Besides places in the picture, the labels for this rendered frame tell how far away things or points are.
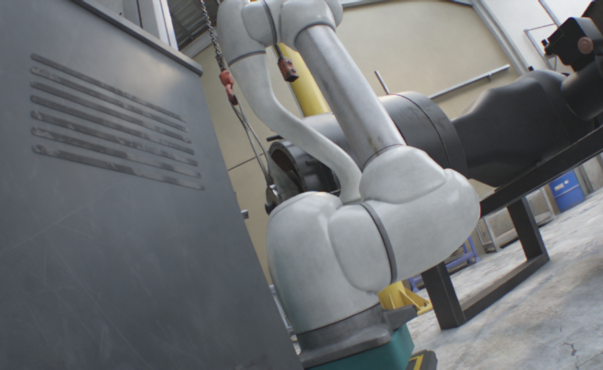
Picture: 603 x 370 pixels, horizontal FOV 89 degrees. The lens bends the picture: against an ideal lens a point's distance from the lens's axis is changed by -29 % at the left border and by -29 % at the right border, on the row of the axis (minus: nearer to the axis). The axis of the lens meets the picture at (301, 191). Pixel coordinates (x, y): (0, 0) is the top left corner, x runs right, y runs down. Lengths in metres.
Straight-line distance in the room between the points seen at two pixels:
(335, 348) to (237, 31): 0.72
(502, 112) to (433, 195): 1.15
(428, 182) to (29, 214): 0.60
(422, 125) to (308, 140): 0.48
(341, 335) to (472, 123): 1.24
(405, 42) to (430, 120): 7.23
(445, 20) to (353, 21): 2.04
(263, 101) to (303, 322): 0.53
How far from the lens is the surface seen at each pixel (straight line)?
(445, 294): 2.42
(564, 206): 7.41
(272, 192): 1.30
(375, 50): 8.44
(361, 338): 0.61
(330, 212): 0.65
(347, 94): 0.81
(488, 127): 1.73
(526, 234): 3.23
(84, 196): 0.26
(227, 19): 1.00
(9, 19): 0.31
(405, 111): 1.35
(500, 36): 8.94
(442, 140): 1.34
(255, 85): 0.96
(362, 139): 0.76
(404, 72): 8.19
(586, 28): 2.10
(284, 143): 1.28
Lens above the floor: 0.53
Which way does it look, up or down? 15 degrees up
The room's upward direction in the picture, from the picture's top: 22 degrees counter-clockwise
